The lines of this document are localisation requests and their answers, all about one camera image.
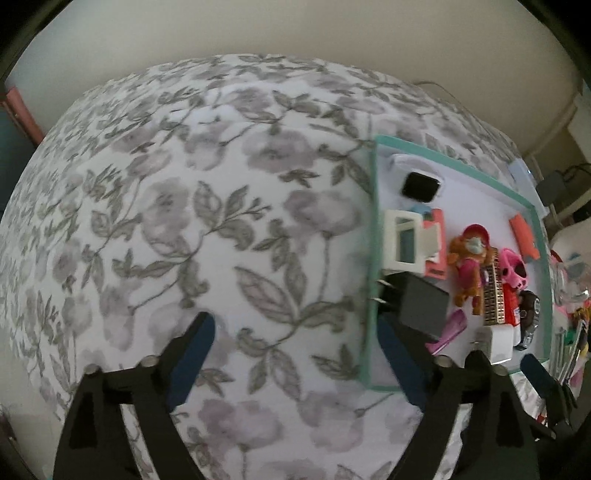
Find pink toy watch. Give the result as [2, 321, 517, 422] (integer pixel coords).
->
[499, 248, 528, 291]

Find gold rhinestone lighter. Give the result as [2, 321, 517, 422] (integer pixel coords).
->
[483, 258, 505, 326]

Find black power adapter with prongs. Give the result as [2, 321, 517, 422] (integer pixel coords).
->
[374, 272, 450, 343]

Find teal white box lid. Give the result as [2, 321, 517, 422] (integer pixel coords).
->
[362, 135, 553, 391]

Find white wall charger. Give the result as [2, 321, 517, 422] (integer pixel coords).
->
[473, 324, 514, 365]

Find clear plastic container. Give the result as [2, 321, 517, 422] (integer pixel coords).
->
[552, 251, 590, 306]

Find black toy car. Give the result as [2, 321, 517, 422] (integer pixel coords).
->
[516, 290, 541, 351]

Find floral grey white blanket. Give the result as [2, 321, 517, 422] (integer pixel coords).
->
[1, 54, 519, 479]

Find white router box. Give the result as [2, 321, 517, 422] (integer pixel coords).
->
[508, 158, 537, 190]

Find pink dog toy figure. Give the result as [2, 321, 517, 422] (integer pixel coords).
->
[447, 224, 494, 315]

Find red white small box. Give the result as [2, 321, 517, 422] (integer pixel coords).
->
[502, 283, 520, 327]

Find pink pole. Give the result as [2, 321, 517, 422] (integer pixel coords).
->
[1, 87, 44, 146]

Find purple plastic clip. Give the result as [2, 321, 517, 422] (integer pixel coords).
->
[426, 309, 468, 355]

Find coral blue plastic case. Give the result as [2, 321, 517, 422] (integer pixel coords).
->
[509, 214, 541, 261]

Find white plastic frame block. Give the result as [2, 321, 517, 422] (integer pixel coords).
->
[382, 210, 426, 276]

